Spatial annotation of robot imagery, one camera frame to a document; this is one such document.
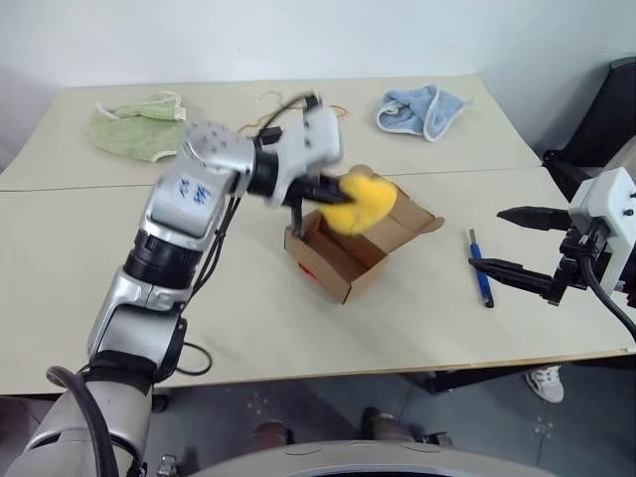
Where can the brown cardboard box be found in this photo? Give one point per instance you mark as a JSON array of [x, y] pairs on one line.
[[348, 278]]

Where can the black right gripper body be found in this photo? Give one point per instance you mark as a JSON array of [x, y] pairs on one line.
[[579, 263]]

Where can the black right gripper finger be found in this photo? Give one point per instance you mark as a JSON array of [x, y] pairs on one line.
[[517, 275], [539, 218]]

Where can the small black block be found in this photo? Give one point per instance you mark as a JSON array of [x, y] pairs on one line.
[[271, 136]]

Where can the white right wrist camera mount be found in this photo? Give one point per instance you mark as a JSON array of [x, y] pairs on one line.
[[613, 208]]

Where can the blue pen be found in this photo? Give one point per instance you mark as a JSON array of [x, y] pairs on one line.
[[483, 283]]

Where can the black table frame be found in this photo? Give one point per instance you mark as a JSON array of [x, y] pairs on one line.
[[497, 375]]

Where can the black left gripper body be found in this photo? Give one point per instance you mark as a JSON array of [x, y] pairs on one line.
[[308, 191]]

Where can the black chair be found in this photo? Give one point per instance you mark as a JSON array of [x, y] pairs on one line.
[[596, 129]]

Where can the green towel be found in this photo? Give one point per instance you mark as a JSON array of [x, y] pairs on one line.
[[129, 136]]

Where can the dark brown rounded shape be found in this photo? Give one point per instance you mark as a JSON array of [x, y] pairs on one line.
[[385, 425], [270, 434]]

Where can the white sneaker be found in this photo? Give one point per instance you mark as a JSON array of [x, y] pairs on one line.
[[546, 385]]

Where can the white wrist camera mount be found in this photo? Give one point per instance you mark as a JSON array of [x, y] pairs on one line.
[[613, 208], [315, 141]]

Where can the blue towel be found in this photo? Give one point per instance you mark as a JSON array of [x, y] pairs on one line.
[[422, 111]]

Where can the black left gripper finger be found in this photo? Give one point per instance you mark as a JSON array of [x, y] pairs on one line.
[[334, 194], [298, 218]]

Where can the black table caster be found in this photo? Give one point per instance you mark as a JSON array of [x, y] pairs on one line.
[[159, 403]]

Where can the yellow cloth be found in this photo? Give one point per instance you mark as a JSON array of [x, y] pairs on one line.
[[367, 204]]

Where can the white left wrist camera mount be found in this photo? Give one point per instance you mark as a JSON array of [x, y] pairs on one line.
[[315, 141]]

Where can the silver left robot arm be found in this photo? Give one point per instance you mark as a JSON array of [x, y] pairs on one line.
[[174, 208]]

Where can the grey robot torso rim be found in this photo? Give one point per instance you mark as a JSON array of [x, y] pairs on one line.
[[367, 462]]

